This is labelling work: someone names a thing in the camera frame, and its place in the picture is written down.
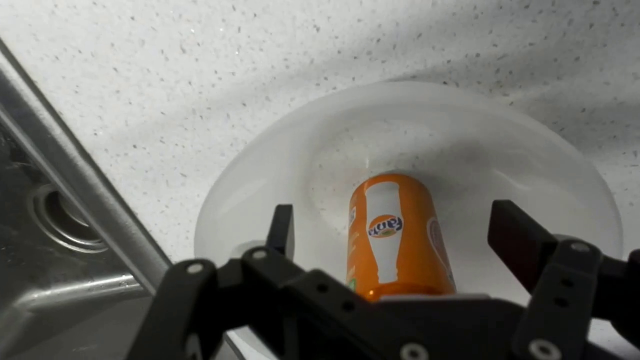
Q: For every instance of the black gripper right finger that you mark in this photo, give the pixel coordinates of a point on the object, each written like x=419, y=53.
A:
x=567, y=281

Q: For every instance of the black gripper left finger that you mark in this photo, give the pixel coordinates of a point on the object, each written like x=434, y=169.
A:
x=201, y=307

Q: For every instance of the translucent white bowl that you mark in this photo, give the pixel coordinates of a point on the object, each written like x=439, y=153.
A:
x=480, y=161

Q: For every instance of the stainless steel double sink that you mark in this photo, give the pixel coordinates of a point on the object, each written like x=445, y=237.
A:
x=52, y=267

